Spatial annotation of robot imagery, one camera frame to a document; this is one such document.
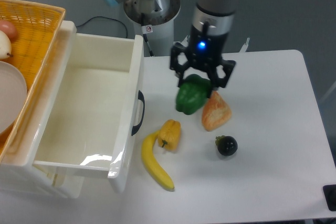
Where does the pink plate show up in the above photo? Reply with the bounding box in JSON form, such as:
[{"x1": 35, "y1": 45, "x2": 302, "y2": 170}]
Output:
[{"x1": 1, "y1": 61, "x2": 27, "y2": 134}]

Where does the triangular bread pastry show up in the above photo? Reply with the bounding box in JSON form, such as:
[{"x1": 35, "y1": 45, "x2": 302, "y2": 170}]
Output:
[{"x1": 201, "y1": 91, "x2": 232, "y2": 131}]

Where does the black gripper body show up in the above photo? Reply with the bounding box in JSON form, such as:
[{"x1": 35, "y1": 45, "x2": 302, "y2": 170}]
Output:
[{"x1": 187, "y1": 26, "x2": 227, "y2": 77}]

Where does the black object at table edge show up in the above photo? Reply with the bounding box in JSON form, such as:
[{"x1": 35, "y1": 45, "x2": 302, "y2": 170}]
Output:
[{"x1": 323, "y1": 185, "x2": 336, "y2": 211}]

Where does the green bell pepper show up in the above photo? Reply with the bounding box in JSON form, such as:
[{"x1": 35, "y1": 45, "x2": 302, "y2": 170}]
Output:
[{"x1": 175, "y1": 74, "x2": 212, "y2": 115}]

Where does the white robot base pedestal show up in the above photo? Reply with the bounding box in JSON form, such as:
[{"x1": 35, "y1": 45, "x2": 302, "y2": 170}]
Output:
[{"x1": 123, "y1": 0, "x2": 181, "y2": 57}]

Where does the white drawer cabinet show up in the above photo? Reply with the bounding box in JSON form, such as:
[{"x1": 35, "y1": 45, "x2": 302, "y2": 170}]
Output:
[{"x1": 1, "y1": 21, "x2": 83, "y2": 198}]

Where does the open white upper drawer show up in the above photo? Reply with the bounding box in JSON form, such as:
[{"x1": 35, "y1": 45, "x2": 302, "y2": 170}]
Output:
[{"x1": 35, "y1": 34, "x2": 145, "y2": 193}]

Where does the orange woven basket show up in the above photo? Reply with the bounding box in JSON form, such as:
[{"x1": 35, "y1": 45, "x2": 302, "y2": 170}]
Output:
[{"x1": 1, "y1": 0, "x2": 66, "y2": 159}]

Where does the yellow banana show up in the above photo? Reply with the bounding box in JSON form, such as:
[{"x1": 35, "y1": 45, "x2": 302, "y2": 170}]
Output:
[{"x1": 141, "y1": 131, "x2": 175, "y2": 191}]

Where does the red apple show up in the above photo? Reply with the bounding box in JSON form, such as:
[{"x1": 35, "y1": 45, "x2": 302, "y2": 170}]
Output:
[{"x1": 0, "y1": 19, "x2": 18, "y2": 42}]

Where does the yellow bell pepper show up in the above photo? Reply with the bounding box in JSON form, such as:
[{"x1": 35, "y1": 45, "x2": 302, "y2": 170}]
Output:
[{"x1": 157, "y1": 119, "x2": 181, "y2": 151}]

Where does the dark purple mangosteen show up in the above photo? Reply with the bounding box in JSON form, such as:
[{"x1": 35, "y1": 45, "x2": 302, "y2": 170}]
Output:
[{"x1": 215, "y1": 135, "x2": 238, "y2": 156}]

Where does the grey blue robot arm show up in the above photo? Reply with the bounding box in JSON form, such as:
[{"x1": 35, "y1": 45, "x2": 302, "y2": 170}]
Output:
[{"x1": 105, "y1": 0, "x2": 238, "y2": 90}]

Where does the pale pear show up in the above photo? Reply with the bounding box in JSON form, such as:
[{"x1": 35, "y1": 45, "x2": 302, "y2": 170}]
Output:
[{"x1": 0, "y1": 31, "x2": 13, "y2": 60}]

